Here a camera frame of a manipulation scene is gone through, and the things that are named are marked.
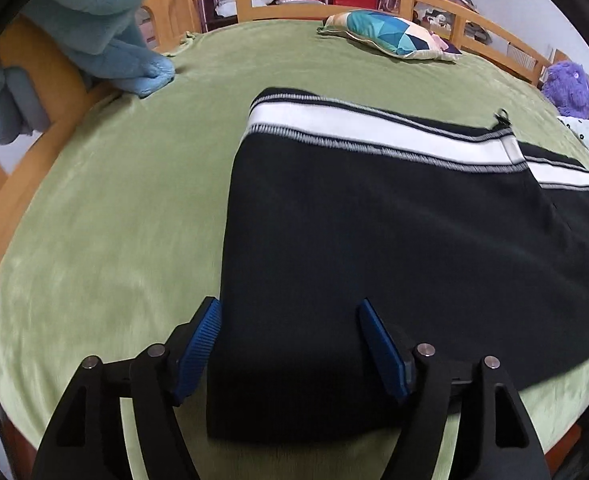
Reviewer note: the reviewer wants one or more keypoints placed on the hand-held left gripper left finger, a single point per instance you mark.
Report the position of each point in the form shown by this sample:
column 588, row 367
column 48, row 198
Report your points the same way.
column 197, row 355

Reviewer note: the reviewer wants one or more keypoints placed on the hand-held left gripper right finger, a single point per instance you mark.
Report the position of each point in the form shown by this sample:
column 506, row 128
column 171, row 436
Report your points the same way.
column 384, row 355

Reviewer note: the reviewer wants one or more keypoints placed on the black pants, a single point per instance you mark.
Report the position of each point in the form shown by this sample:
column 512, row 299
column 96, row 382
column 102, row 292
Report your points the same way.
column 399, row 220

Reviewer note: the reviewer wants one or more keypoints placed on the green fleece blanket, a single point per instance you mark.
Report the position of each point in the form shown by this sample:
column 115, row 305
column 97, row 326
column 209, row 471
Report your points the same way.
column 124, row 210

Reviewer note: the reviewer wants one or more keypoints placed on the geometric patterned pillow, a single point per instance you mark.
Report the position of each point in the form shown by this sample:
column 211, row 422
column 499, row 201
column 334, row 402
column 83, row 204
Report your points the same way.
column 394, row 35

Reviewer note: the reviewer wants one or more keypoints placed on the purple plush toy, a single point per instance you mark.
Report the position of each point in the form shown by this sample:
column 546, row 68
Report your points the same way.
column 569, row 87

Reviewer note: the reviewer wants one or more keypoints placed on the light blue fleece garment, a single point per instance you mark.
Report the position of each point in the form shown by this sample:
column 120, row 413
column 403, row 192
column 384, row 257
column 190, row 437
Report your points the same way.
column 104, row 20

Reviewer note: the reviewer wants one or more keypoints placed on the wooden bed frame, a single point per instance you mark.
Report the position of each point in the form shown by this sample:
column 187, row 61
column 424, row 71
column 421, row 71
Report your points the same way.
column 19, row 80

